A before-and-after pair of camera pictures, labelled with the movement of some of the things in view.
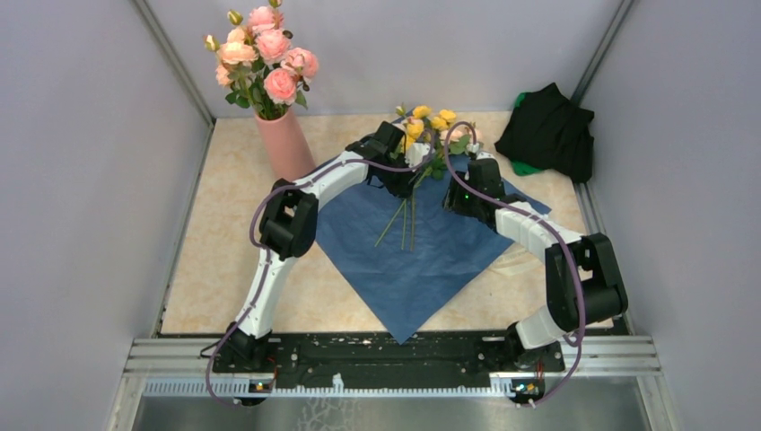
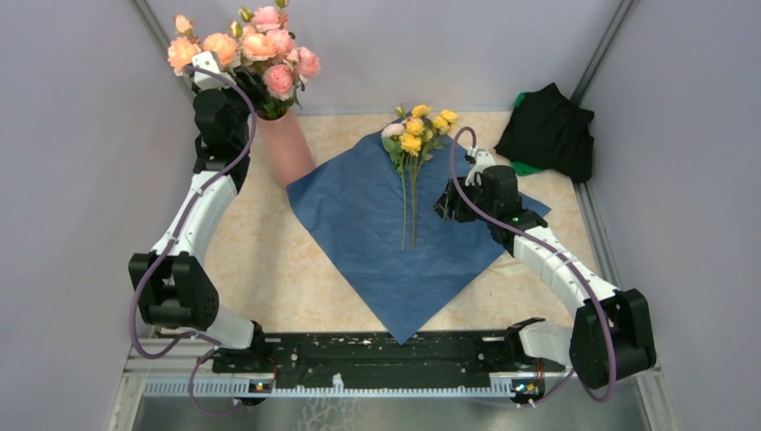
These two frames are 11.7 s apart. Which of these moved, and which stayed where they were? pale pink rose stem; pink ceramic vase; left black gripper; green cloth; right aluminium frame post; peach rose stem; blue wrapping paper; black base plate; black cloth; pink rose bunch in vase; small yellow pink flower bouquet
Moved: pale pink rose stem; small yellow pink flower bouquet; left black gripper; peach rose stem
Stayed: green cloth; pink rose bunch in vase; black base plate; black cloth; blue wrapping paper; right aluminium frame post; pink ceramic vase
